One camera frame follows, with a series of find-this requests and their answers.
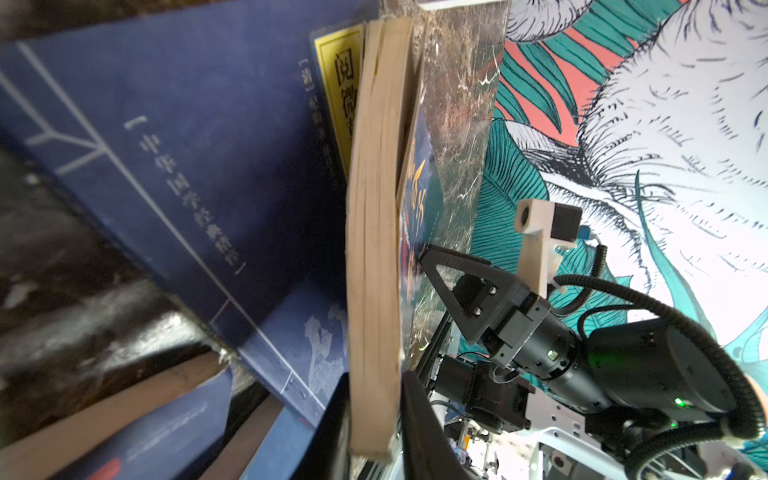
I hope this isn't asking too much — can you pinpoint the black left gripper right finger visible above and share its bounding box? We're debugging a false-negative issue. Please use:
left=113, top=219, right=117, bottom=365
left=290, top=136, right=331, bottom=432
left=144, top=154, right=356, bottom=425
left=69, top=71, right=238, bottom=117
left=400, top=371, right=469, bottom=480

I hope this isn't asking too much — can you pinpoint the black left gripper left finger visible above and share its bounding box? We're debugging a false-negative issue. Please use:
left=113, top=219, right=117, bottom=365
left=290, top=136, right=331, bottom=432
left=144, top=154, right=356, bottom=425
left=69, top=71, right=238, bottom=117
left=290, top=373, right=351, bottom=480

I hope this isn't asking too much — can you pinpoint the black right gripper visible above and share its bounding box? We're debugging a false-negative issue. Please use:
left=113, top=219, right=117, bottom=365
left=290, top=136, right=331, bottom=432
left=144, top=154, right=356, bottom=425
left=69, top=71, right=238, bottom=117
left=419, top=245, right=594, bottom=396

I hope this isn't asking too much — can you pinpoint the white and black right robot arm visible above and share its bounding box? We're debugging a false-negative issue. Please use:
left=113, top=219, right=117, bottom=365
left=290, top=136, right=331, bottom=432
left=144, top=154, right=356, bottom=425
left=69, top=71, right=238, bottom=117
left=420, top=246, right=767, bottom=479

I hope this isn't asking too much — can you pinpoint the navy book under purple books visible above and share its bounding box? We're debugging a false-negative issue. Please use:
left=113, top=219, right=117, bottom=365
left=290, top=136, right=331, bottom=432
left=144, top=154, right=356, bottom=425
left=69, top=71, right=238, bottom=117
left=1, top=1, right=379, bottom=425

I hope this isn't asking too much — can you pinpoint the navy book with yellow label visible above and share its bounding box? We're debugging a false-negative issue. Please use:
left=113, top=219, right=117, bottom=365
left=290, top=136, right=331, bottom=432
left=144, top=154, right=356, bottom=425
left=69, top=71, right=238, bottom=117
left=200, top=395, right=315, bottom=480

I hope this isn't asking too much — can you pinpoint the blue book with yellow label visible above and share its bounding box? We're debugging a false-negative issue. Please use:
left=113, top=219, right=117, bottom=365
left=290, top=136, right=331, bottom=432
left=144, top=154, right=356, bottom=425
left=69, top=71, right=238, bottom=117
left=1, top=352, right=233, bottom=479

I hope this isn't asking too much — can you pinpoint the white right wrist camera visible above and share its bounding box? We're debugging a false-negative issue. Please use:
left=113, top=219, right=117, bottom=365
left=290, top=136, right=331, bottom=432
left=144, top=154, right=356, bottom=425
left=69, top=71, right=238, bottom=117
left=514, top=199, right=582, bottom=298

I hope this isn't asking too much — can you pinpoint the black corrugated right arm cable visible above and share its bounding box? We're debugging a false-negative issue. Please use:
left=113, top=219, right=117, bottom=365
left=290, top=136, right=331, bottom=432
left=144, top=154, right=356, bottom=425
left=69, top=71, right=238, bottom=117
left=551, top=242, right=768, bottom=480

